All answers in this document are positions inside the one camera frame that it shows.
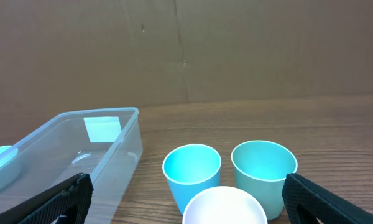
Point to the green plastic bowl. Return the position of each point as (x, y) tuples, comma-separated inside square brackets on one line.
[(10, 167)]

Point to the clear plastic container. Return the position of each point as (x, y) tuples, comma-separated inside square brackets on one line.
[(104, 143)]

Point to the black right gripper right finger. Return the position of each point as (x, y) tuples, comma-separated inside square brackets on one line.
[(309, 203)]

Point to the blue plastic cup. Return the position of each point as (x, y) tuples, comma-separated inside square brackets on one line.
[(190, 169)]

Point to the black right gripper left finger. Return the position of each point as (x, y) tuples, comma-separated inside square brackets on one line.
[(67, 202)]

